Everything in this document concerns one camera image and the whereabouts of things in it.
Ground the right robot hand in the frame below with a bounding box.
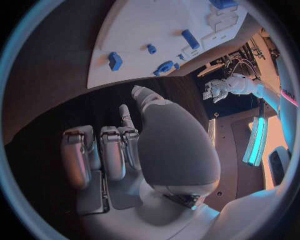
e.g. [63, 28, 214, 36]
[60, 85, 223, 240]

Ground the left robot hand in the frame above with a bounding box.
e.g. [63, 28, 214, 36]
[202, 78, 231, 104]

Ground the white task board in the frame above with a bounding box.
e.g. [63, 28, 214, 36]
[86, 0, 250, 90]

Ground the blue long cylinder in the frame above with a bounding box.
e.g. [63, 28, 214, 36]
[181, 29, 201, 50]

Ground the glowing light bar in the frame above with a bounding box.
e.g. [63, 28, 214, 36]
[241, 115, 270, 167]

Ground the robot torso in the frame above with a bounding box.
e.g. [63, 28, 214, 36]
[275, 54, 300, 151]

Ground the blue short cylinder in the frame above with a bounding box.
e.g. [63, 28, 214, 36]
[146, 43, 158, 55]

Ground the large blue block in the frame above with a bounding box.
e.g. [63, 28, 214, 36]
[208, 0, 239, 10]

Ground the white cable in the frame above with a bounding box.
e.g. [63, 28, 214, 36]
[230, 59, 255, 80]

